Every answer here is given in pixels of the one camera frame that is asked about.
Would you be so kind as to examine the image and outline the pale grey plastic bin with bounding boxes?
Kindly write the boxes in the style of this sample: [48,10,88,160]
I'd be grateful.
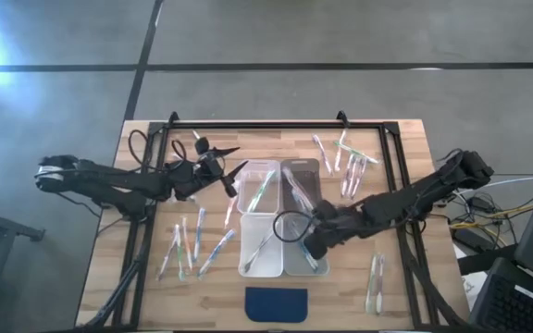
[282,212,330,278]

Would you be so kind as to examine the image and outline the clear plastic bin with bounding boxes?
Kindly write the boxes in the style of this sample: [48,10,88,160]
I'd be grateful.
[237,159,282,215]

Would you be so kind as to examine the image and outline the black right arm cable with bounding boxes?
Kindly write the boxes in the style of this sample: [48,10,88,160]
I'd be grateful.
[272,209,316,245]

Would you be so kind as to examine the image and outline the black stand leg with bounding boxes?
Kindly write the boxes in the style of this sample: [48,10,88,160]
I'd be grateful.
[0,202,46,243]

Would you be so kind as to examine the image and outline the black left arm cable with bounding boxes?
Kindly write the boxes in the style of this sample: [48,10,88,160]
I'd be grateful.
[126,128,190,170]

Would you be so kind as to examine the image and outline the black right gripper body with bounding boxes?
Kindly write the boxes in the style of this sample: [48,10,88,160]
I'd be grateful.
[303,199,365,260]

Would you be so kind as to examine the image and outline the white floor cable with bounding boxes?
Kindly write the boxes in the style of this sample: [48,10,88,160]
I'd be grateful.
[467,175,533,193]

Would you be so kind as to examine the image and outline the black laptop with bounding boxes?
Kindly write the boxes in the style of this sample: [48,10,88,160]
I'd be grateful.
[468,256,533,333]

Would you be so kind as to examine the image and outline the black power brick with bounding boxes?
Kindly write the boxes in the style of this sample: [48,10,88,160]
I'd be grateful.
[453,228,484,250]

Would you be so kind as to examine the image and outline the brown translucent plastic bin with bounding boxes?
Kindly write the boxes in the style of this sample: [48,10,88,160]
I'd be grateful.
[279,157,326,214]

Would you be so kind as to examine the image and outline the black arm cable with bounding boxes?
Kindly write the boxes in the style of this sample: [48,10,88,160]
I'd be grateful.
[272,209,316,245]
[126,128,190,170]

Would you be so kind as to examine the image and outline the blue cloth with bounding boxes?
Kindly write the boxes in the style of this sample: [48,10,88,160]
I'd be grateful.
[244,286,309,324]

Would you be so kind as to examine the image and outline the white plastic bin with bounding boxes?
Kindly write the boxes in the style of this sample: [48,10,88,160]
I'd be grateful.
[238,212,285,278]

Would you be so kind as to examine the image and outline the blue white toothbrush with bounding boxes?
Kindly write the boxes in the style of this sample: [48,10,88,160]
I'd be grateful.
[297,240,320,273]
[196,228,237,280]
[192,207,207,263]

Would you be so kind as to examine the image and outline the black aluminium table frame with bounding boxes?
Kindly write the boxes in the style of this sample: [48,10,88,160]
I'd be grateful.
[81,110,469,333]

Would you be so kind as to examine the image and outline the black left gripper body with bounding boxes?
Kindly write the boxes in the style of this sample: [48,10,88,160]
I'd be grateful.
[168,137,239,201]

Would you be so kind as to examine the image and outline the white paper sheet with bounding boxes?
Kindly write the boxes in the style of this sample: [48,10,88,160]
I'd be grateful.
[459,271,486,304]

